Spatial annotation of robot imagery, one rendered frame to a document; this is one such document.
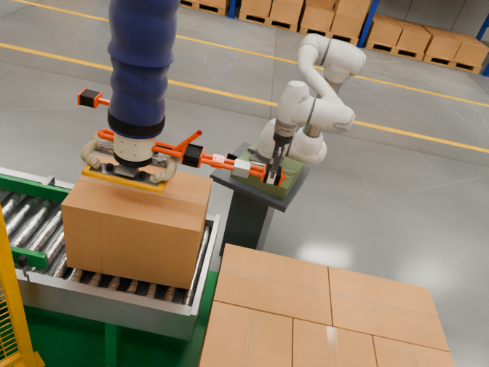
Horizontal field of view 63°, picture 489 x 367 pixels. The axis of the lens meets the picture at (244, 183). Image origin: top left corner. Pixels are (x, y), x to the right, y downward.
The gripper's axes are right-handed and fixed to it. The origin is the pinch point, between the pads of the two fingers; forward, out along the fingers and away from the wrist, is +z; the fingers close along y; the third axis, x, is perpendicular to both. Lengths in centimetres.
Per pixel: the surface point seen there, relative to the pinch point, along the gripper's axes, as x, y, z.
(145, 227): -48, 19, 30
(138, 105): -56, 11, -23
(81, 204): -77, 17, 26
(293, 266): 28, -13, 66
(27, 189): -126, -21, 62
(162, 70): -49, 6, -37
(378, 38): 207, -715, 95
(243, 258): -1, -11, 66
